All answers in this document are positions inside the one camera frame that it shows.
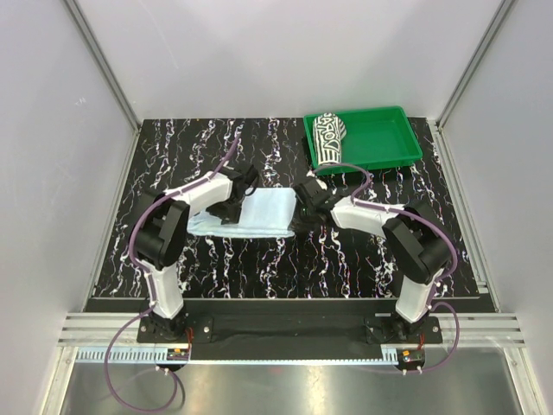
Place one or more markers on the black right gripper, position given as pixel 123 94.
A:
pixel 303 226

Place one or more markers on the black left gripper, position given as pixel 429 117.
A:
pixel 228 216

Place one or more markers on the light blue towel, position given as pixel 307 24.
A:
pixel 267 214

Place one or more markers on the green white striped towel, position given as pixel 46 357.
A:
pixel 328 132

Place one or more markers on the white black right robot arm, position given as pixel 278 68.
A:
pixel 418 241

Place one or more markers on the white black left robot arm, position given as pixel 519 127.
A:
pixel 159 234

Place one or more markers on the green plastic tray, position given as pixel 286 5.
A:
pixel 377 138

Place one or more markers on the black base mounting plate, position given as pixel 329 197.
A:
pixel 288 350

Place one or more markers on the left cable junction box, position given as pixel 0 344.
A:
pixel 178 354

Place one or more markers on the cable junction box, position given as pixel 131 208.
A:
pixel 178 354
pixel 413 357

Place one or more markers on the right cable junction box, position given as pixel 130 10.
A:
pixel 413 357

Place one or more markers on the aluminium frame rail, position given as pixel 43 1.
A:
pixel 469 329

